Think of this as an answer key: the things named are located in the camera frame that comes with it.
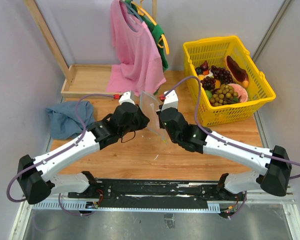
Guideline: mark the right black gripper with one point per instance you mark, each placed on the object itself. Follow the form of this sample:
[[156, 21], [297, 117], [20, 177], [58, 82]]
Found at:
[[176, 109]]

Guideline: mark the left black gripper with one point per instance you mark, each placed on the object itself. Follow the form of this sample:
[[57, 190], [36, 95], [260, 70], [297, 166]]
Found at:
[[143, 120]]

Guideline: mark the clear zip top bag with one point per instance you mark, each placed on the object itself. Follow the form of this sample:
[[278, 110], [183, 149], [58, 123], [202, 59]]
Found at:
[[149, 105]]

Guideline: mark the green longan bunch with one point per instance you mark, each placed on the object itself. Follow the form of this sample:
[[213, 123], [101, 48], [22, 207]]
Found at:
[[225, 95]]

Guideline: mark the green yellow mango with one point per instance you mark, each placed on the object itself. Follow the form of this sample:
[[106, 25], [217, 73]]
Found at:
[[208, 94]]

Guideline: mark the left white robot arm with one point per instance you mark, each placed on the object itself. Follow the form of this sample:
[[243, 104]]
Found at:
[[39, 177]]

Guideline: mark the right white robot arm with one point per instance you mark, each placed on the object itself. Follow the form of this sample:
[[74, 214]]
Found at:
[[270, 168]]

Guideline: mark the pink t-shirt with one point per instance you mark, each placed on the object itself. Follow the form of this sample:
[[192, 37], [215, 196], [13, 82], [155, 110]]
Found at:
[[140, 65]]

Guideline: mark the wooden tray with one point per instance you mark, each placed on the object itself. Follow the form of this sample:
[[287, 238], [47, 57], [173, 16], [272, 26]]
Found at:
[[88, 79]]

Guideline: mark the dark red fig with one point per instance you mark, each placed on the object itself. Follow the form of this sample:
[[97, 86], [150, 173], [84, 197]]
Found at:
[[204, 66]]

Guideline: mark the blue cloth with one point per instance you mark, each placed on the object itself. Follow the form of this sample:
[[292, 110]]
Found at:
[[64, 123]]

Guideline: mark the dark purple grape bunch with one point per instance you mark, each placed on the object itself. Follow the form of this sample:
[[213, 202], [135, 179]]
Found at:
[[221, 74]]

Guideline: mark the yellow plastic basket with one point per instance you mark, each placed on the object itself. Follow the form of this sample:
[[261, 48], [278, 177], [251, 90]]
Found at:
[[214, 49]]

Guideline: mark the watermelon slice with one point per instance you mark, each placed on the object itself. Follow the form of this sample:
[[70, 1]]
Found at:
[[242, 93]]

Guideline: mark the brown sweet potato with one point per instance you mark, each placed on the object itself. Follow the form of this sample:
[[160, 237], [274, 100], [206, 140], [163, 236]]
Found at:
[[239, 75]]

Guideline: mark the green t-shirt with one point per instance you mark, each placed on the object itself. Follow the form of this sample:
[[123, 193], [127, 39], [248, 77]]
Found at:
[[156, 31]]

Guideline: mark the yellow clothes hanger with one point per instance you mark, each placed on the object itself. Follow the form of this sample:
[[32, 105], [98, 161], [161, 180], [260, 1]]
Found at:
[[162, 41]]

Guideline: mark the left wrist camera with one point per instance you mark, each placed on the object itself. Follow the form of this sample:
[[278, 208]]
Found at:
[[126, 97]]

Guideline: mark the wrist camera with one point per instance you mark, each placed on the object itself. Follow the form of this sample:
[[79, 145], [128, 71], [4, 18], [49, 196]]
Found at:
[[126, 97], [169, 101]]

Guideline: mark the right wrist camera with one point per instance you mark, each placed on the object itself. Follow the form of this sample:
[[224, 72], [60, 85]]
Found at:
[[169, 101]]

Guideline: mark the wooden rack frame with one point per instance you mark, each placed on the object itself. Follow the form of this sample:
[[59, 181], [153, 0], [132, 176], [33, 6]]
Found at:
[[78, 32]]

